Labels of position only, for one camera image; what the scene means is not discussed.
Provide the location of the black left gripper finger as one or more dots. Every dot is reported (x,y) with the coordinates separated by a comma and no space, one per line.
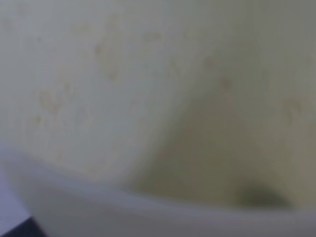
(13,227)

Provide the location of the pale yellow plastic cup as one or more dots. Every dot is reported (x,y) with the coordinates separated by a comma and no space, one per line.
(161,118)

